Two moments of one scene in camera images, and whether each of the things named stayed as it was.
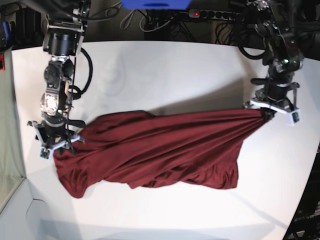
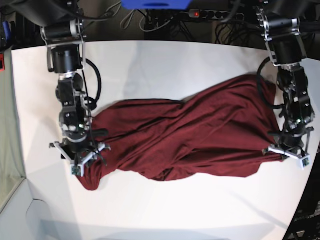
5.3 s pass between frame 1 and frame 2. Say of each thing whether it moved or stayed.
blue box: stayed
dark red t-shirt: moved
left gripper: moved
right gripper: moved
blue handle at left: stayed
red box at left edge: stayed
